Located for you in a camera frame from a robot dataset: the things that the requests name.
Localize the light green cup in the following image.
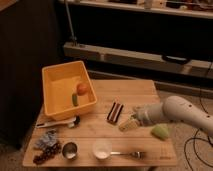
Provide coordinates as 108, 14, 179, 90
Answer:
151, 124, 169, 140

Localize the white bowl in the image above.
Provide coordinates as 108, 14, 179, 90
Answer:
92, 139, 112, 160

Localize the grey shelf rail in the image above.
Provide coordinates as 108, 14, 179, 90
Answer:
63, 42, 210, 77

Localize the brown striped sponge block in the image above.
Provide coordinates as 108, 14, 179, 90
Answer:
107, 102, 124, 124

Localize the blue grey cloth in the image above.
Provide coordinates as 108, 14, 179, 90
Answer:
34, 130, 57, 150

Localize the green pepper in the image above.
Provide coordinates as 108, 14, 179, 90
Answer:
72, 93, 79, 106

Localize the orange fruit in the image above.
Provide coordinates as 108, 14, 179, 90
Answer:
77, 83, 88, 95

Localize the silver fork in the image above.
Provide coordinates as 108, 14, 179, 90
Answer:
110, 151, 145, 158

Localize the small metal cup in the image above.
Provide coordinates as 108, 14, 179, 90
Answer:
62, 142, 78, 160

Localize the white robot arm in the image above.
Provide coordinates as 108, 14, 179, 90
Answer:
119, 96, 213, 138

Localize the dark grape bunch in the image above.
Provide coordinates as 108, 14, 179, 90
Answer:
33, 142, 61, 165

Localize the yellow plastic tray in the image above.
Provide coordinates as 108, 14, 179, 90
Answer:
42, 61, 97, 120

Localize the wooden table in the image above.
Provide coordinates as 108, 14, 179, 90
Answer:
22, 79, 178, 168

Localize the black cable on floor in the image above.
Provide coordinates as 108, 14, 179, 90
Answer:
183, 63, 213, 171

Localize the metal pole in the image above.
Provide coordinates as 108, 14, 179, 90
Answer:
64, 0, 77, 46

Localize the grey ribbed gripper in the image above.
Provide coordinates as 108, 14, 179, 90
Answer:
119, 103, 166, 132

